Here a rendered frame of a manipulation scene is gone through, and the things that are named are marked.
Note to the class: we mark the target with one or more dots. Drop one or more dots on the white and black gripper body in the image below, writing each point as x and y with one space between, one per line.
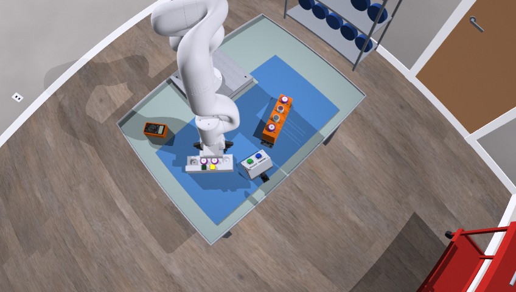
221 143

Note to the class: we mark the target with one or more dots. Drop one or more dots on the blue flat mat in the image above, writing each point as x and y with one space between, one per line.
218 194

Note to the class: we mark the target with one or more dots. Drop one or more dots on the orange tube rack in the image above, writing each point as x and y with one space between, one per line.
273 136

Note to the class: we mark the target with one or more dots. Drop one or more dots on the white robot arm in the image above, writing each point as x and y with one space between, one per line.
200 79

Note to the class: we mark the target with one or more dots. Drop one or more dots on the orange digital multimeter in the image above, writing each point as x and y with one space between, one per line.
155 129

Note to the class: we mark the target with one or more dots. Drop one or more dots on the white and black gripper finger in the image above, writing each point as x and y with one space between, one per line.
197 145
228 144

